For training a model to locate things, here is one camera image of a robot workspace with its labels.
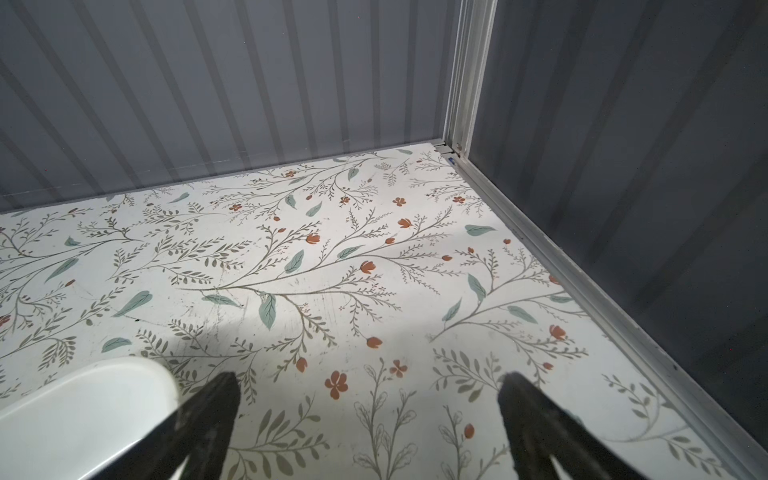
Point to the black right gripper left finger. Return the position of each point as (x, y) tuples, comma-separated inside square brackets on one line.
[(191, 443)]

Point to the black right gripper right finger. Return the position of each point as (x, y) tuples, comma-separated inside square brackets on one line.
[(542, 435)]

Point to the white oval plastic tray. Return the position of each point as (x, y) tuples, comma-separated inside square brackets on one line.
[(75, 426)]

